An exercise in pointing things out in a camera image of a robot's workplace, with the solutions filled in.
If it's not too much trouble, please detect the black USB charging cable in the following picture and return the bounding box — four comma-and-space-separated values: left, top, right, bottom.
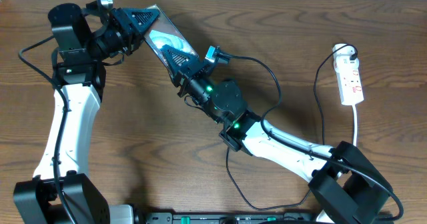
225, 43, 359, 211

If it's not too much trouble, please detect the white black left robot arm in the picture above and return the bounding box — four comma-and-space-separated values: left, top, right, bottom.
13, 2, 160, 223

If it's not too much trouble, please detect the white power strip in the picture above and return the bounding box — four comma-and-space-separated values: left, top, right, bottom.
334, 56, 364, 106

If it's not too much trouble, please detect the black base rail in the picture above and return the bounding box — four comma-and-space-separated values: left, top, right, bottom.
145, 212, 333, 224

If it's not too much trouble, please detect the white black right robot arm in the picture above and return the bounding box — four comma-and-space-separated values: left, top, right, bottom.
157, 44, 401, 223

